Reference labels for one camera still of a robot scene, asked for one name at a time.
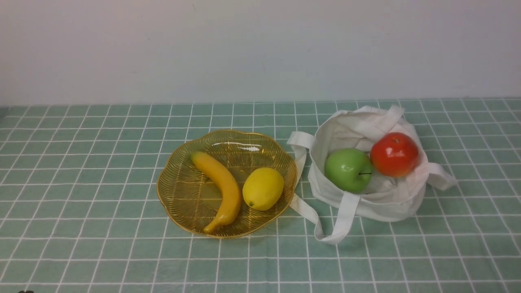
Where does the yellow banana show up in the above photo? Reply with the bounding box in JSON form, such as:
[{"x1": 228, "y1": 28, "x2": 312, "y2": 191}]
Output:
[{"x1": 190, "y1": 151, "x2": 242, "y2": 234}]

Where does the red apple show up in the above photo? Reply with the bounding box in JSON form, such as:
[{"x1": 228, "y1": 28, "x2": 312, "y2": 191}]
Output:
[{"x1": 370, "y1": 132, "x2": 420, "y2": 178}]

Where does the white cloth bag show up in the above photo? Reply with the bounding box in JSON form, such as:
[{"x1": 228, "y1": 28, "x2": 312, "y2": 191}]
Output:
[{"x1": 287, "y1": 105, "x2": 457, "y2": 245}]

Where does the green checkered tablecloth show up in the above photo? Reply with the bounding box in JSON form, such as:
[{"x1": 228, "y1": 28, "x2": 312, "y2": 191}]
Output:
[{"x1": 0, "y1": 98, "x2": 521, "y2": 293}]

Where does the green apple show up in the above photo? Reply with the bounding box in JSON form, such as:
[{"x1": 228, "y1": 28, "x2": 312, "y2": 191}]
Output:
[{"x1": 324, "y1": 148, "x2": 373, "y2": 194}]

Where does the yellow lemon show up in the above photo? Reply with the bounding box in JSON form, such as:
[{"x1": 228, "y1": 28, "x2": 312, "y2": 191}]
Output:
[{"x1": 242, "y1": 167, "x2": 284, "y2": 211}]

